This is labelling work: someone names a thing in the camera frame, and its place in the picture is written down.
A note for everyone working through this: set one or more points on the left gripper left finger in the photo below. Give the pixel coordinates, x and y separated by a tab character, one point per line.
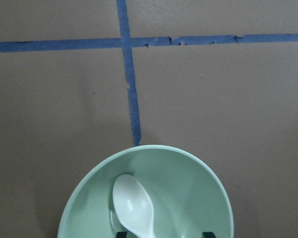
121	235

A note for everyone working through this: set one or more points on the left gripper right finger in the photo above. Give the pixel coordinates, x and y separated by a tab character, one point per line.
208	235

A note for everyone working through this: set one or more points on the white plastic spoon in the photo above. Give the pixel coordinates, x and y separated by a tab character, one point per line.
133	206

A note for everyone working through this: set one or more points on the green bowl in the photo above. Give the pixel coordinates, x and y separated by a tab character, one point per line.
187	196

